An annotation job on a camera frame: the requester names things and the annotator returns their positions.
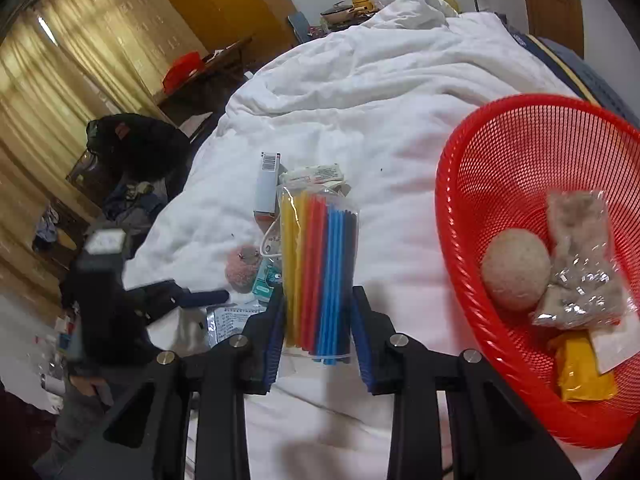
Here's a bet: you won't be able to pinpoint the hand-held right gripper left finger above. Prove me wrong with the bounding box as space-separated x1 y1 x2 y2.
60 285 287 480

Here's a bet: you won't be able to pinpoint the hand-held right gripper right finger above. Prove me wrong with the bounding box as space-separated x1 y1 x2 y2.
350 285 581 480

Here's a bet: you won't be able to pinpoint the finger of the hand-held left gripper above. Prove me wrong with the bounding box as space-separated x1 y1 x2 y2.
182 290 230 309
127 282 188 321

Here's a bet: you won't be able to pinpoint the pink fluffy ball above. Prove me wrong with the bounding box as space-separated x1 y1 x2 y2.
224 244 262 293

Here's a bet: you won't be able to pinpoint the pack of coloured straws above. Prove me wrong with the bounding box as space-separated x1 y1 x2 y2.
276 183 361 365

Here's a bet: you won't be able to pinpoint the grey cardboard box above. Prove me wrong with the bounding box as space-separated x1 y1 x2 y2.
253 151 282 223

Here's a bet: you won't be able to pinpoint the white packet with red print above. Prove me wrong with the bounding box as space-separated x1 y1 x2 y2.
278 162 351 198

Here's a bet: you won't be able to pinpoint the red mesh basket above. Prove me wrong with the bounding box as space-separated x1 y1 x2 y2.
434 94 640 450

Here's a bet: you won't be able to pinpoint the silver printed foil packet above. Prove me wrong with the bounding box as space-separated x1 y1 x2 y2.
205 302 271 348

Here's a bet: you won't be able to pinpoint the small teal packet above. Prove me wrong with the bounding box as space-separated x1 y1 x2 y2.
251 265 281 301

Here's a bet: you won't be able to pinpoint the small white packet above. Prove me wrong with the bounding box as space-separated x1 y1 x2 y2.
259 220 284 262

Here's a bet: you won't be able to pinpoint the pile of clothes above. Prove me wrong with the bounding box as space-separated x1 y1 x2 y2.
100 180 171 233

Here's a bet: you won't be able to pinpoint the black backpack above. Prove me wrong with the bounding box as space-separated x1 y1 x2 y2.
85 114 192 183

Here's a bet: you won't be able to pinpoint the beige felt ball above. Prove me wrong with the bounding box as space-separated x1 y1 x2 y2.
481 228 552 312

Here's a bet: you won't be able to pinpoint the dark wooden desk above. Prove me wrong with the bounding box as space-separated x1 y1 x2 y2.
152 35 253 126

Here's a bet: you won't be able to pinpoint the yellow packet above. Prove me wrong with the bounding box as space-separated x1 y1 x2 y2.
546 331 618 403

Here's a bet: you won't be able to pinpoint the clear bag of grey fluff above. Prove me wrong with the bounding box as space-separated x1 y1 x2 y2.
531 190 627 331

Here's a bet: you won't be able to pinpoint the red bag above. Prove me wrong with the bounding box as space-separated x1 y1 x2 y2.
162 51 207 95

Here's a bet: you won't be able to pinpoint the white duvet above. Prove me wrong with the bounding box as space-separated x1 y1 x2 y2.
122 0 601 480

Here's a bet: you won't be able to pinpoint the beige curtains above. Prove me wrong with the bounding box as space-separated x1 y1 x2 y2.
0 0 176 301

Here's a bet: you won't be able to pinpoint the white paper packet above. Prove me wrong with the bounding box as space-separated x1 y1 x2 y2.
590 310 640 376

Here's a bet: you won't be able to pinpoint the blue chair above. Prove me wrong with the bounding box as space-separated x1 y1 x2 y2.
286 11 313 43

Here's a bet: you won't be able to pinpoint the yellow wooden wardrobe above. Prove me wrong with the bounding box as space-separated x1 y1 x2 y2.
161 0 298 56

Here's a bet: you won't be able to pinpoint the grey cooking pot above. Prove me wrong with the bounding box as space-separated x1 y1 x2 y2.
320 1 356 23

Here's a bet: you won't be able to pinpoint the blue mattress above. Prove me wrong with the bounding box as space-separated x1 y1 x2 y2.
505 27 640 126

